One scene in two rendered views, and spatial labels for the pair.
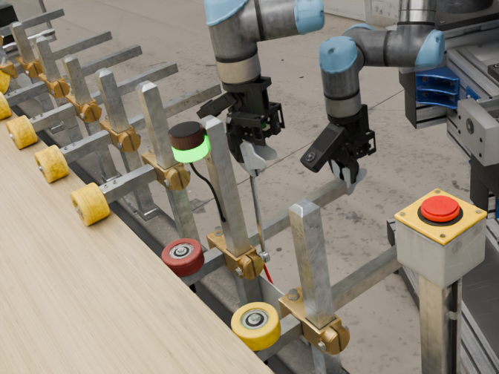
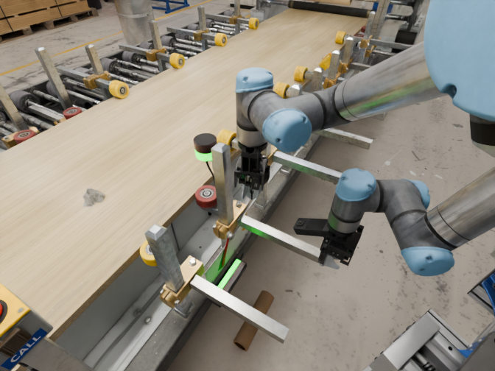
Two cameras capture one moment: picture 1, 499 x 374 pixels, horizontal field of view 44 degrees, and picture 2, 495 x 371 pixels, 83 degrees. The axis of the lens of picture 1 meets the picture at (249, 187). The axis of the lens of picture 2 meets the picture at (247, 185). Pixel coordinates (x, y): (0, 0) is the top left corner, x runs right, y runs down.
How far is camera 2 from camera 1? 0.88 m
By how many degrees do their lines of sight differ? 46
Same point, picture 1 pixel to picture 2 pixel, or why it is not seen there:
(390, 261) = (241, 313)
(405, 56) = (399, 238)
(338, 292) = (204, 288)
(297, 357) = not seen: hidden behind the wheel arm
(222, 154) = (219, 169)
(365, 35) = (401, 195)
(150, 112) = not seen: hidden behind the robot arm
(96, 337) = (141, 186)
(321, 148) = (308, 225)
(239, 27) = (241, 104)
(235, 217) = (221, 205)
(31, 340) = (138, 165)
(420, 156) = not seen: outside the picture
